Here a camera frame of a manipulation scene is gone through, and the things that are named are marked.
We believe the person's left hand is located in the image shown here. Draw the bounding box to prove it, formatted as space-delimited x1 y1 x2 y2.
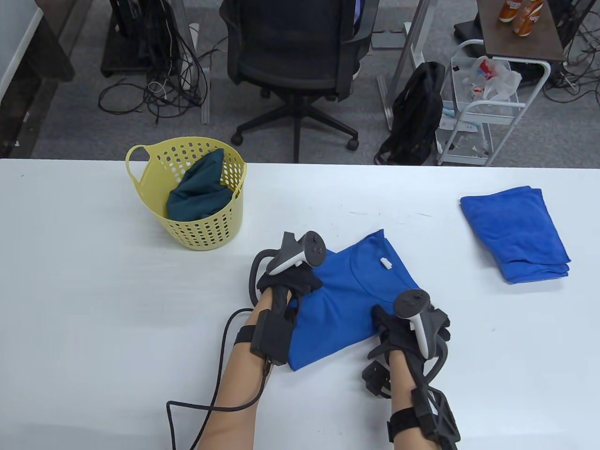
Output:
255 265 324 297

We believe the person's right hand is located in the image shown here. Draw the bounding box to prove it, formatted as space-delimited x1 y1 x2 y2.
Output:
368 305 451 365

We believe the blue clothes shirt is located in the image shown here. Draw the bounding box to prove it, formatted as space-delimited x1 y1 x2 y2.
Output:
287 229 422 372

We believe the yellow laundry basket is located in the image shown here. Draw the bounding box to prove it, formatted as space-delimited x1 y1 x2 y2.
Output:
126 136 248 251

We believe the dark teal clothes garment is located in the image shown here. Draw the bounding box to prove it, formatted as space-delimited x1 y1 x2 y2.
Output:
166 149 233 221

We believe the blue terry towel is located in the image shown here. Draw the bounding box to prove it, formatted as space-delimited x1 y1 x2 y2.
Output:
501 262 571 285
460 186 571 277

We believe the person's right forearm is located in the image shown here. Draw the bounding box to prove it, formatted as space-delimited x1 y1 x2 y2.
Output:
387 349 450 450

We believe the person's left forearm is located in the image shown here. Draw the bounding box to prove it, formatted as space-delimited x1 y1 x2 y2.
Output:
195 290 300 450

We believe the black forearm box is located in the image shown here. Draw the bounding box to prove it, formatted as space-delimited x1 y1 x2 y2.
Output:
234 310 296 366

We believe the grey handheld controller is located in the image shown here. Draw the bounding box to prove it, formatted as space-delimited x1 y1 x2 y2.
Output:
248 231 327 305
394 289 451 375

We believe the black backpack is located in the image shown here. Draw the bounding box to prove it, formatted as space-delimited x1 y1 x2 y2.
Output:
374 61 446 165

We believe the white metal desk leg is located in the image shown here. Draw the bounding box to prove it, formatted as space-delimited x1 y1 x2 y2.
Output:
187 0 211 125

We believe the black office chair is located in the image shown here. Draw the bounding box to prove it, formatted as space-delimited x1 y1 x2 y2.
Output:
220 0 380 164

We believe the white utility cart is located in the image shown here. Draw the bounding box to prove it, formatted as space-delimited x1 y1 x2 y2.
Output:
435 39 552 167

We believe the grey metal foot plate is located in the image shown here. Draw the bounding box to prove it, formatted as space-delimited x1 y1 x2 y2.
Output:
373 30 407 49

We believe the silver metal desk leg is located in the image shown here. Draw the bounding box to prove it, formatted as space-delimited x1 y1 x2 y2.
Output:
377 0 439 131

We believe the white plastic bag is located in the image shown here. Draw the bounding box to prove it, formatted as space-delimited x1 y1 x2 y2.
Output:
462 55 522 103

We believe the black computer tower stand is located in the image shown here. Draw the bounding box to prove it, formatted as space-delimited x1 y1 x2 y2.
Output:
101 0 183 78

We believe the black flat stand base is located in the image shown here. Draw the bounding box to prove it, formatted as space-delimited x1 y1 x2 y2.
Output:
454 19 484 41

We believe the brown side table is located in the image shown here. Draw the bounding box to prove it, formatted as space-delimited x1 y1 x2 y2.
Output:
477 0 566 63

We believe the orange drink bottle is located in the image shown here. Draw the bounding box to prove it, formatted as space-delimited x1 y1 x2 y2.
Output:
498 0 522 23
512 0 544 37

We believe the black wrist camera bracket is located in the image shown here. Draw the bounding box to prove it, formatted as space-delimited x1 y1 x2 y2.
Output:
362 359 392 399

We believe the black forearm strap mount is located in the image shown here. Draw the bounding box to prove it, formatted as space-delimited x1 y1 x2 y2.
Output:
387 387 462 450

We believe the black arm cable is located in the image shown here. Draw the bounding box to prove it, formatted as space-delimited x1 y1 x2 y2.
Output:
166 308 275 450

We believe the tangle of black floor cables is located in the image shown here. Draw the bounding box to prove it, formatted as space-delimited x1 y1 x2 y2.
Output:
97 0 225 125

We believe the bundle of floor cables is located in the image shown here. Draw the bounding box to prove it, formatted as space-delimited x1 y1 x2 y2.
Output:
543 0 600 105

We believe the white desk with dark frame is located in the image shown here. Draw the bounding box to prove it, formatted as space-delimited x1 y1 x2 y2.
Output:
0 0 75 158

